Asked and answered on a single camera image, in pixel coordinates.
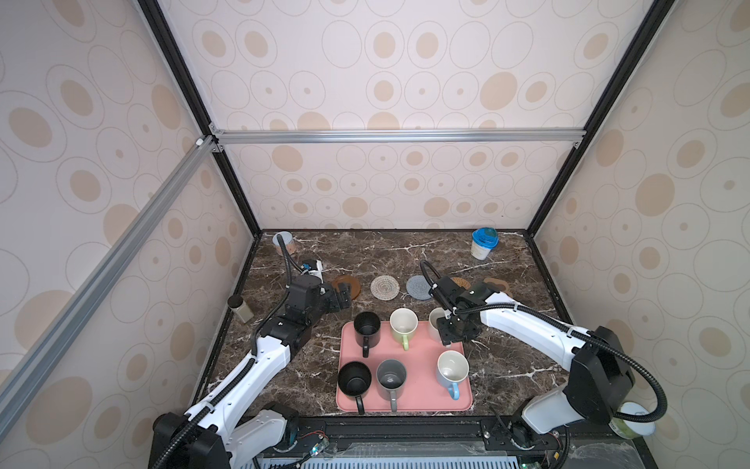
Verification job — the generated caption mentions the brown wooden coaster front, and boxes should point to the brown wooden coaster front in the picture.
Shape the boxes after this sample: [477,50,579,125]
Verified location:
[332,275,361,300]

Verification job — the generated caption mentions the rattan woven coaster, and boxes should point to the rattan woven coaster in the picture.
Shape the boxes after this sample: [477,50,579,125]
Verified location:
[452,277,471,289]

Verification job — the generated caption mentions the black mug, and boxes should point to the black mug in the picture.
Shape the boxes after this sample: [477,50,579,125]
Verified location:
[337,362,372,415]
[354,312,382,359]

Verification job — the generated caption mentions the cork paw coaster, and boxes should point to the cork paw coaster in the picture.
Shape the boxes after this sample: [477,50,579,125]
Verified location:
[484,277,510,295]

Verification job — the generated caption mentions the multicolour woven coaster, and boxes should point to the multicolour woven coaster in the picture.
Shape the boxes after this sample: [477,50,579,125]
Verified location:
[370,275,400,301]

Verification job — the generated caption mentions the green mug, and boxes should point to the green mug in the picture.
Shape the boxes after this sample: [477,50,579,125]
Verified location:
[389,308,419,351]

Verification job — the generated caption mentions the blue woven coaster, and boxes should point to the blue woven coaster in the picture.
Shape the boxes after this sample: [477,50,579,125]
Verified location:
[406,276,431,301]

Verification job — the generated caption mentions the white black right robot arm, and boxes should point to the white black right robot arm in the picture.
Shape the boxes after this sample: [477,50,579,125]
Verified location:
[420,260,668,449]

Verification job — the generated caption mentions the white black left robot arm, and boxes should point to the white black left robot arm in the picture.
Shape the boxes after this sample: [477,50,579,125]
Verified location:
[148,252,352,468]

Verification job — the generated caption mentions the pink jar grey lid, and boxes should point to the pink jar grey lid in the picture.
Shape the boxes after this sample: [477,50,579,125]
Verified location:
[271,232,297,255]

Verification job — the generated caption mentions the pink plastic tray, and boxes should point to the pink plastic tray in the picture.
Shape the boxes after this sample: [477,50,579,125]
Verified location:
[335,320,474,414]

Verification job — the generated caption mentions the grey mug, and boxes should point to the grey mug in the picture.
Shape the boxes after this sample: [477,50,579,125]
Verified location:
[376,359,407,412]

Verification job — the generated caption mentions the white cup blue lid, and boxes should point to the white cup blue lid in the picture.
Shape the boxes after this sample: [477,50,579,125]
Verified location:
[471,227,499,261]

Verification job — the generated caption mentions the small bottle black cap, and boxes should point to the small bottle black cap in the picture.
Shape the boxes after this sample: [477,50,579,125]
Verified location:
[227,294,254,324]

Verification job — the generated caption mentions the green can white lid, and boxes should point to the green can white lid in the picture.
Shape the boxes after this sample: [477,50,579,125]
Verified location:
[609,402,656,440]

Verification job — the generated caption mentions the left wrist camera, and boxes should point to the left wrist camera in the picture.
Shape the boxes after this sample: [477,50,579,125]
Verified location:
[301,259,323,281]

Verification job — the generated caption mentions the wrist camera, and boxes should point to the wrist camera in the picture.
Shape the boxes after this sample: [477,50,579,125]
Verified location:
[301,259,323,281]
[430,277,497,311]

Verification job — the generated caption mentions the blue handled white mug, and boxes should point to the blue handled white mug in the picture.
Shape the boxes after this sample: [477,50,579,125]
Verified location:
[436,350,470,401]

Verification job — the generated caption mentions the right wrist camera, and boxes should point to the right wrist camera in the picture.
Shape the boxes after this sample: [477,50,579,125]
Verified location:
[430,277,497,311]

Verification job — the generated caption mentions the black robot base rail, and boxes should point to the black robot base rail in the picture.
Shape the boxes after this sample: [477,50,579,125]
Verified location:
[151,412,657,469]

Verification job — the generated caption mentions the silver aluminium frame bar rear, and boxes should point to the silver aluminium frame bar rear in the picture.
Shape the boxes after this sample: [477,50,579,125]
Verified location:
[197,127,586,150]

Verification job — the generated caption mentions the silver aluminium frame bar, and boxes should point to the silver aluminium frame bar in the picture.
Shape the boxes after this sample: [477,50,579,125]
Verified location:
[197,127,586,150]
[1,135,217,439]

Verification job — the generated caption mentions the silver aluminium frame bar left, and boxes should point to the silver aluminium frame bar left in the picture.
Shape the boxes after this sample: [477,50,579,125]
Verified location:
[1,135,217,439]

